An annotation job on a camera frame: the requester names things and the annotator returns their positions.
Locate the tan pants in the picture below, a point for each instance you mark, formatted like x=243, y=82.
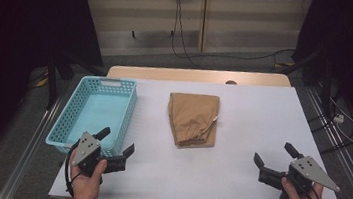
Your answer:
x=192, y=118

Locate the black stand legs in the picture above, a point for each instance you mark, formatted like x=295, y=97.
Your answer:
x=54, y=75
x=312, y=66

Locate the person's left hand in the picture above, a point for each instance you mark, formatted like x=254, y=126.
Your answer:
x=86, y=188

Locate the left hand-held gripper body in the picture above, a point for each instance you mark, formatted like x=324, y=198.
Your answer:
x=86, y=148

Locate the metal floor rail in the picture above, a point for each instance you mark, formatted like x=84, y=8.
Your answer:
x=342, y=155
x=29, y=149

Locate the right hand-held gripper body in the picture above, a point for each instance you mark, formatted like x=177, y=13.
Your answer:
x=310, y=171

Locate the dark round table grommet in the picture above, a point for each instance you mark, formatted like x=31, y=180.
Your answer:
x=231, y=82

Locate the white table cover sheet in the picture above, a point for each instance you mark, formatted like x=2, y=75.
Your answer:
x=239, y=173

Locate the light blue plastic basket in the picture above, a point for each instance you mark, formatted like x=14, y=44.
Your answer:
x=96, y=112

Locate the white power plug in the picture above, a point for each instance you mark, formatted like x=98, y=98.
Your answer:
x=338, y=118

